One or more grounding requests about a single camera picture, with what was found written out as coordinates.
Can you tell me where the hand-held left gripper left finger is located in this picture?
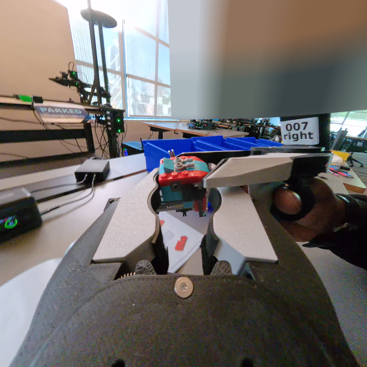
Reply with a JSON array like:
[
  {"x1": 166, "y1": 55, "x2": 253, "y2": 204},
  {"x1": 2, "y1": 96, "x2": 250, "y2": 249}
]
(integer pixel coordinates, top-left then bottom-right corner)
[{"x1": 92, "y1": 169, "x2": 170, "y2": 274}]

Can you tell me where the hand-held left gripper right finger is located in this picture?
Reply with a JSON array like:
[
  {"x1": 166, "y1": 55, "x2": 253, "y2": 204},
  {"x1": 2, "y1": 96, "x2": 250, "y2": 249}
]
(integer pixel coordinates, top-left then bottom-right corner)
[{"x1": 200, "y1": 186, "x2": 279, "y2": 273}]

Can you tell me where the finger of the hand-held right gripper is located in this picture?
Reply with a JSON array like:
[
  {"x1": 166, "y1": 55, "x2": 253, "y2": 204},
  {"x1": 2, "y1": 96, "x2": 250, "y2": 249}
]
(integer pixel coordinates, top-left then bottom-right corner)
[
  {"x1": 175, "y1": 149, "x2": 260, "y2": 171},
  {"x1": 202, "y1": 153, "x2": 332, "y2": 189}
]

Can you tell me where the teal red toy brick model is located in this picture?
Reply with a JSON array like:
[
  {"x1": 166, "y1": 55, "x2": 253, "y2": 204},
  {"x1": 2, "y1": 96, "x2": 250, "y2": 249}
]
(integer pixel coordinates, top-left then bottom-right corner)
[{"x1": 156, "y1": 149, "x2": 210, "y2": 219}]

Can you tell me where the person's right forearm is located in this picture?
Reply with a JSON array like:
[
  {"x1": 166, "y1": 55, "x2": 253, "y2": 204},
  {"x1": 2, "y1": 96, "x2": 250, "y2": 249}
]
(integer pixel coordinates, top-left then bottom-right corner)
[{"x1": 302, "y1": 194, "x2": 367, "y2": 270}]

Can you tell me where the wooden background desk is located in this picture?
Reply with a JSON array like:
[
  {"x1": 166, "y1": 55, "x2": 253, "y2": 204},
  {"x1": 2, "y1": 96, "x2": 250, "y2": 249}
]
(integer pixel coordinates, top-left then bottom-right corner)
[{"x1": 143, "y1": 122, "x2": 249, "y2": 140}]

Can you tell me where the person's right hand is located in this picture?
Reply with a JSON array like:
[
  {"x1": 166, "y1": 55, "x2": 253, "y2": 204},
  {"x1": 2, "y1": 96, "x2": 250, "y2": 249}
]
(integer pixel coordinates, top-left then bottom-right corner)
[{"x1": 273, "y1": 178, "x2": 349, "y2": 243}]

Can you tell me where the yellow box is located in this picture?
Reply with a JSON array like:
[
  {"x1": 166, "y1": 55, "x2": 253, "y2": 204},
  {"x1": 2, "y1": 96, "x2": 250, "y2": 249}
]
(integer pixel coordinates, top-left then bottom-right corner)
[{"x1": 330, "y1": 150, "x2": 353, "y2": 162}]

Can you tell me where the printed brick instruction sheet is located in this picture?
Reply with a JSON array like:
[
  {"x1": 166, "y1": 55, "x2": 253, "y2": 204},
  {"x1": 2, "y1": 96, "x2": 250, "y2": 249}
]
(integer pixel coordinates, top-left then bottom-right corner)
[{"x1": 159, "y1": 212, "x2": 205, "y2": 273}]

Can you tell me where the black adapter box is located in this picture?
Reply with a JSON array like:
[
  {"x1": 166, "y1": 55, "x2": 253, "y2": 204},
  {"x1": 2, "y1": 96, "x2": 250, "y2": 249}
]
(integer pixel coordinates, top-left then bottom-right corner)
[{"x1": 75, "y1": 157, "x2": 110, "y2": 183}]

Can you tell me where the black computer case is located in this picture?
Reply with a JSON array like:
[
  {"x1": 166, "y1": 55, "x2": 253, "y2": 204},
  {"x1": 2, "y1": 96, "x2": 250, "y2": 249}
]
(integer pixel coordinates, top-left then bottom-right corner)
[{"x1": 120, "y1": 141, "x2": 144, "y2": 157}]

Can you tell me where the black hub with green lights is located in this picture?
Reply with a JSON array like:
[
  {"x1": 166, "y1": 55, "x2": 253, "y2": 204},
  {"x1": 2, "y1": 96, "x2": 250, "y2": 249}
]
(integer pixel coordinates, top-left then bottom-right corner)
[{"x1": 96, "y1": 107, "x2": 126, "y2": 134}]

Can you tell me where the black device with screen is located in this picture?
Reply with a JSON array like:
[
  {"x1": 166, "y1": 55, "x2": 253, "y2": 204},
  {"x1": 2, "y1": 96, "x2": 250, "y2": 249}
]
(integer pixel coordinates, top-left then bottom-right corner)
[{"x1": 0, "y1": 188, "x2": 43, "y2": 243}]

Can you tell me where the black framed table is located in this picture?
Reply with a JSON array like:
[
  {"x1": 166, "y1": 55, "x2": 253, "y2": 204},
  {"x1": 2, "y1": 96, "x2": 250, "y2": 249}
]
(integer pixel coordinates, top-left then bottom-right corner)
[{"x1": 0, "y1": 96, "x2": 96, "y2": 162}]

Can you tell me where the large window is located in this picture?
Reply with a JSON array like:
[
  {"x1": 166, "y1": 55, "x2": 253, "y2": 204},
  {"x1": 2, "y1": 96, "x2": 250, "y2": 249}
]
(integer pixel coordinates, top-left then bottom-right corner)
[{"x1": 69, "y1": 0, "x2": 171, "y2": 119}]

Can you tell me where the blue white sign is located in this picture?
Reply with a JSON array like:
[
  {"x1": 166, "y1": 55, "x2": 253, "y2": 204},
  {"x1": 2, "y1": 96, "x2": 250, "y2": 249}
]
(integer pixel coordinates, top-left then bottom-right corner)
[{"x1": 33, "y1": 105, "x2": 90, "y2": 124}]

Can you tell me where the tall black stand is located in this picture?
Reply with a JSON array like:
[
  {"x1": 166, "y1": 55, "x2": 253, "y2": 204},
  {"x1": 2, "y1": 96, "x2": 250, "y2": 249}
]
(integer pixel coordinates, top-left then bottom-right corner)
[{"x1": 80, "y1": 8, "x2": 118, "y2": 106}]

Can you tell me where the black cable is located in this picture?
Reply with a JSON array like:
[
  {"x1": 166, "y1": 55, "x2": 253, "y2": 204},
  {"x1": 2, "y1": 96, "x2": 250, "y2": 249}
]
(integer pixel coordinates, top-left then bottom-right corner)
[{"x1": 39, "y1": 173, "x2": 96, "y2": 215}]

